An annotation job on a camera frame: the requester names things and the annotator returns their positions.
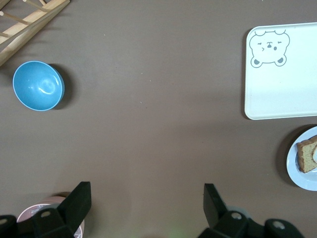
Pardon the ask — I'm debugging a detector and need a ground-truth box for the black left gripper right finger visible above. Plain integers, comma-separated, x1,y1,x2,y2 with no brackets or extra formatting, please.
200,183,250,238

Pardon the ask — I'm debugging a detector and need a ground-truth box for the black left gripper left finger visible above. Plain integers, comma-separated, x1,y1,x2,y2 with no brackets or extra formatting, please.
32,181,92,238

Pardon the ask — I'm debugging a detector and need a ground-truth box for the pale blue round plate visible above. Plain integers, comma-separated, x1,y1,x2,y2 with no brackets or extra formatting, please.
286,125,317,191

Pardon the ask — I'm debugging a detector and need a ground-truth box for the toasted brown bread slice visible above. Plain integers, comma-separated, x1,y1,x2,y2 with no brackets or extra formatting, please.
296,135,317,174

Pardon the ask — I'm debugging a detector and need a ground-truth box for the pink bowl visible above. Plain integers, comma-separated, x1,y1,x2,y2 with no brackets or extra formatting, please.
16,196,85,238

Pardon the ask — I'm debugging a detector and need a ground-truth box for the blue bowl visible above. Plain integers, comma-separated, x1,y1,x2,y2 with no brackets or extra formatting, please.
12,60,66,112

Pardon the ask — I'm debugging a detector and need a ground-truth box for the cream tray with bear print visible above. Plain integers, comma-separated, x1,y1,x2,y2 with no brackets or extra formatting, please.
244,22,317,121

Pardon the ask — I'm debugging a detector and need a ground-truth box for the wooden dish rack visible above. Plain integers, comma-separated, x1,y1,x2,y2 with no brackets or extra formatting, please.
0,0,70,67

